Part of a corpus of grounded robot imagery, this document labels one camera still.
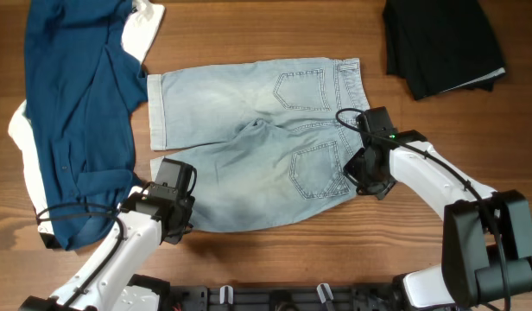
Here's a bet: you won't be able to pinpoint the light blue denim shorts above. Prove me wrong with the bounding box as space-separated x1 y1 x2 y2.
147 58 369 232

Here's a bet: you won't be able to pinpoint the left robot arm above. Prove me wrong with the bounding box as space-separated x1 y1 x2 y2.
19 159 197 311

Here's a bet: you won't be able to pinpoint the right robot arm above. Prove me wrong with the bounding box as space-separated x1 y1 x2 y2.
341 107 532 310

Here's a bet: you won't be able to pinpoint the folded black garment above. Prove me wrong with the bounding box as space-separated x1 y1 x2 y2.
383 0 506 100

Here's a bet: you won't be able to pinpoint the dark blue shirt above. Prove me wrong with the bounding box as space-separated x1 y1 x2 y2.
24 0 148 251

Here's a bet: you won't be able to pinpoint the white garment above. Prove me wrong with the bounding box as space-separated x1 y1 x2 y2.
8 0 166 215

